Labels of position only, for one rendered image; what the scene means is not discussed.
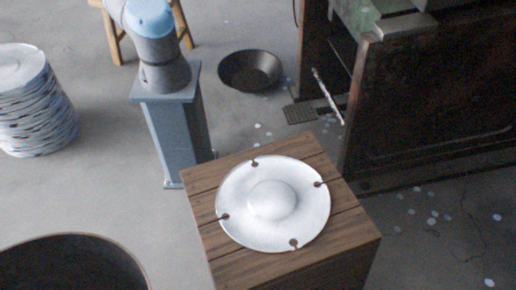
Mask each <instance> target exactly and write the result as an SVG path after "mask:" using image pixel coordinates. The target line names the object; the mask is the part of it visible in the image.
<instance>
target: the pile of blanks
mask: <svg viewBox="0 0 516 290"><path fill-rule="evenodd" d="M79 124H81V122H80V118H79V116H78V114H77V113H76V111H75V109H74V107H73V103H72V102H71V101H70V100H69V96H68V95H67V93H66V92H65V90H64V88H63V86H62V85H61V83H60V82H59V81H58V78H57V76H56V74H55V71H53V69H52V66H51V64H50V63H48V59H47V57H46V65H45V68H44V70H43V72H41V73H40V75H39V76H38V77H37V78H36V79H35V80H33V81H32V82H30V83H29V84H27V85H21V88H19V89H15V90H13V91H10V92H8V93H1V94H0V147H1V148H2V149H3V150H5V152H6V153H7V154H10V155H12V156H16V157H21V158H33V157H37V156H38V155H39V156H43V155H49V154H51V153H52V152H53V151H56V150H58V149H60V148H62V147H64V146H65V145H66V144H67V143H70V142H71V141H72V140H73V138H74V137H75V135H76V134H77V132H78V131H79V129H80V125H79Z"/></svg>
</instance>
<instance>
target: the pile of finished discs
mask: <svg viewBox="0 0 516 290"><path fill-rule="evenodd" d="M254 160H255V162H256V161H257V162H258V163H259V166H258V167H257V168H253V167H252V166H251V165H252V161H251V160H246V161H244V162H242V163H241V164H240V165H238V166H236V167H235V168H233V169H232V170H231V171H230V172H229V173H228V174H227V175H226V176H225V178H224V179H223V181H222V183H221V184H220V186H219V188H218V192H217V197H216V210H217V215H218V217H219V218H220V217H221V216H222V215H223V214H224V213H228V214H230V218H229V219H228V220H223V219H220V220H219V221H220V223H221V225H222V227H223V229H224V230H225V231H226V232H227V233H228V235H229V236H230V237H232V238H233V239H234V240H235V241H236V242H238V243H239V245H241V246H243V247H246V248H249V249H251V250H254V251H259V252H264V253H282V252H286V251H292V250H295V249H294V247H293V246H290V245H289V240H290V239H291V238H295V239H297V241H298V244H297V248H300V247H303V246H305V245H306V244H308V243H309V242H311V241H312V240H313V239H314V238H315V237H316V236H317V235H318V234H319V233H320V231H321V230H322V229H323V227H324V226H325V224H326V222H327V221H328V220H327V219H328V218H329V216H330V212H329V211H331V208H330V197H329V192H328V189H327V186H326V185H325V184H321V185H322V186H321V187H320V188H315V187H314V182H316V181H319V182H323V181H322V179H321V178H322V177H321V176H320V175H319V174H318V173H317V172H316V171H315V170H314V169H313V168H310V167H309V166H307V165H306V164H304V163H303V162H302V161H300V160H298V159H294V158H291V157H288V156H283V155H262V156H258V157H257V158H256V159H254ZM328 215H329V216H328Z"/></svg>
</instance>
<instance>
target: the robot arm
mask: <svg viewBox="0 0 516 290"><path fill-rule="evenodd" d="M102 2H103V4H104V7H105V8H106V10H107V12H108V14H109V15H110V16H111V18H112V19H113V20H114V21H115V22H116V23H118V24H119V25H120V26H121V27H122V29H123V30H124V31H125V32H126V33H127V34H128V35H129V36H130V37H131V38H132V39H133V40H134V42H135V46H136V49H137V53H138V56H139V58H140V69H139V78H140V81H141V84H142V86H143V88H144V89H145V90H147V91H148V92H150V93H156V94H169V93H175V92H177V91H179V90H181V89H183V88H185V87H186V86H187V85H188V84H189V83H190V82H191V80H192V77H193V74H192V69H191V66H190V64H188V62H187V61H186V59H185V57H184V55H183V54H182V52H181V47H180V43H179V38H178V35H177V31H176V27H175V19H174V15H173V11H172V8H171V7H170V6H169V3H168V2H167V1H166V0H102Z"/></svg>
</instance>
